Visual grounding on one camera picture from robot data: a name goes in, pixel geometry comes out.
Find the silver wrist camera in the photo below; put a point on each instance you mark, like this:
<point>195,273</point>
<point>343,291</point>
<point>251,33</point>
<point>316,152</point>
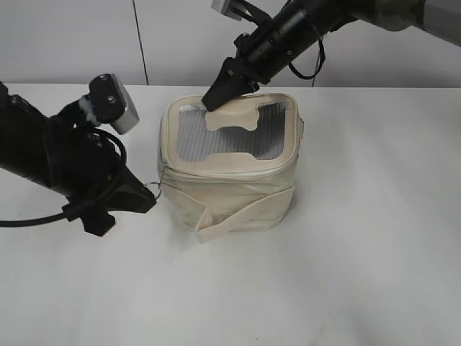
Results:
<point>108,102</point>
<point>226,7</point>

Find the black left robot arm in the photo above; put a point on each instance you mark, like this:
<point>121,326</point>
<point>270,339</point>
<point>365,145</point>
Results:
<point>23,150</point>

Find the cream canvas zipper bag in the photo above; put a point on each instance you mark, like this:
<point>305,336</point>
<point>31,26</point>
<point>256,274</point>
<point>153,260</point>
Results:
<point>233,169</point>

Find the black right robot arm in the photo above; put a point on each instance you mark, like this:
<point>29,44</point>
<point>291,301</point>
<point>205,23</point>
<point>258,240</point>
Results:
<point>438,18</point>

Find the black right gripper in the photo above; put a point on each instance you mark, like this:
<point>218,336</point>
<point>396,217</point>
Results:
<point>274,45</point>

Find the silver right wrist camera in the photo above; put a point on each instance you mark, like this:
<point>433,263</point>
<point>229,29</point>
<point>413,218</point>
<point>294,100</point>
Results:
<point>226,7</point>

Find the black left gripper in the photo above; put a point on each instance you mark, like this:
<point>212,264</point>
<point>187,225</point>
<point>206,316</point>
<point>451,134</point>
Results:
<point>87,166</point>

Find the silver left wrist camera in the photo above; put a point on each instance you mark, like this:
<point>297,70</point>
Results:
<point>108,102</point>

